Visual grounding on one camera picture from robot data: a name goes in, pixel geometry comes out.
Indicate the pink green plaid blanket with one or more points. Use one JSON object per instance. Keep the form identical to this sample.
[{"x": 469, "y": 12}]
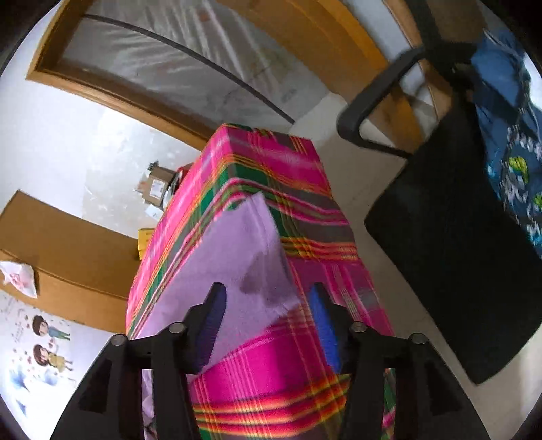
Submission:
[{"x": 275, "y": 169}]

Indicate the white plastic bag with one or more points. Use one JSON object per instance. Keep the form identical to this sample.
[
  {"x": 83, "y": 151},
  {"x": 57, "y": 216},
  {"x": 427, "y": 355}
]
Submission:
[{"x": 19, "y": 279}]

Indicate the wooden door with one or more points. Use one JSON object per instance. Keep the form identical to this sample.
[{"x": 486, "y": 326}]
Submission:
[{"x": 338, "y": 50}]

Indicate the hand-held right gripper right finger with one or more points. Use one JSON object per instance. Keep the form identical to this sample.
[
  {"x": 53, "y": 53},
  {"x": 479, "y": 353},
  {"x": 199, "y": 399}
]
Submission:
[{"x": 324, "y": 334}]

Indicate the cartoon wall poster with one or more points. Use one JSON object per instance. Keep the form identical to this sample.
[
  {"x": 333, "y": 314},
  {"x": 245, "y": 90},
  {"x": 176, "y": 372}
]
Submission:
[{"x": 42, "y": 351}]

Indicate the blue denim bag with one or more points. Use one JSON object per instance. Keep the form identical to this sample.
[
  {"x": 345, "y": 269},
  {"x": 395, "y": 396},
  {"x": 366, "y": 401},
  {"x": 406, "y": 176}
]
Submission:
[{"x": 512, "y": 148}]

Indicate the clear plastic door curtain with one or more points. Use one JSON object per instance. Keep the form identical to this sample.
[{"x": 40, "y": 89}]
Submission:
[{"x": 190, "y": 50}]

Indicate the cardboard box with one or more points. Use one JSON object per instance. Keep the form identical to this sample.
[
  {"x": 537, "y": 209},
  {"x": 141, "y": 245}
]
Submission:
[{"x": 156, "y": 186}]

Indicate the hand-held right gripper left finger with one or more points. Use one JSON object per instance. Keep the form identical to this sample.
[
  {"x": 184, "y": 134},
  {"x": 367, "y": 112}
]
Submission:
[{"x": 214, "y": 325}]

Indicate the purple fleece garment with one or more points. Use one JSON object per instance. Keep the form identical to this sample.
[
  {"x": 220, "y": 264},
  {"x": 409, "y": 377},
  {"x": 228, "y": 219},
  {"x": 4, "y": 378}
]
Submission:
[{"x": 237, "y": 254}]

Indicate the wooden door frame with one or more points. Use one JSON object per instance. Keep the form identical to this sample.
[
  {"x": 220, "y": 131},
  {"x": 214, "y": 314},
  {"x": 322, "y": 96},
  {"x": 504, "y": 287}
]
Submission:
[{"x": 127, "y": 105}]

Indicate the yellow bag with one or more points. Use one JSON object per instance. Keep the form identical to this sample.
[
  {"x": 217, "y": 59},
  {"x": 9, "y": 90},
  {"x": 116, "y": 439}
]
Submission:
[{"x": 145, "y": 243}]

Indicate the wooden wardrobe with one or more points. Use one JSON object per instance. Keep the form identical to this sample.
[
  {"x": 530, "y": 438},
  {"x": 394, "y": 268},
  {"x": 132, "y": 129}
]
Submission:
[{"x": 63, "y": 254}]

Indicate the black mesh office chair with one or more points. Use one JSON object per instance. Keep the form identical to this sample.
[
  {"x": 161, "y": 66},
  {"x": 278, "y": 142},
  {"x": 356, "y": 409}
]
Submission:
[{"x": 444, "y": 232}]

